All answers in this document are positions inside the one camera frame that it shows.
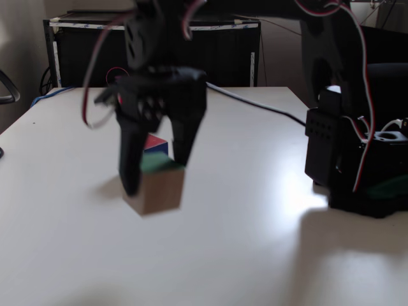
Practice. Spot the green clamp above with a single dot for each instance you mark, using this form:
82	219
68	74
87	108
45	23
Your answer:
385	188

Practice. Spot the black office chair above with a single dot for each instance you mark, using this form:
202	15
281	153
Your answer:
392	89

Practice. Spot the green-topped wooden cube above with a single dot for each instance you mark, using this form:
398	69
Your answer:
162	191

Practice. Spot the red blue marker cube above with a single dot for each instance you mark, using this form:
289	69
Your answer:
157	145

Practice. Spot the small gripper camera board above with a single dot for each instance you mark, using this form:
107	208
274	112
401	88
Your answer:
106	97

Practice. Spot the black computer case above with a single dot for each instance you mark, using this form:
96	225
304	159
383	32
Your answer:
223	57

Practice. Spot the black chair armrest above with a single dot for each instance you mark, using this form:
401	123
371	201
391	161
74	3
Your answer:
6	99

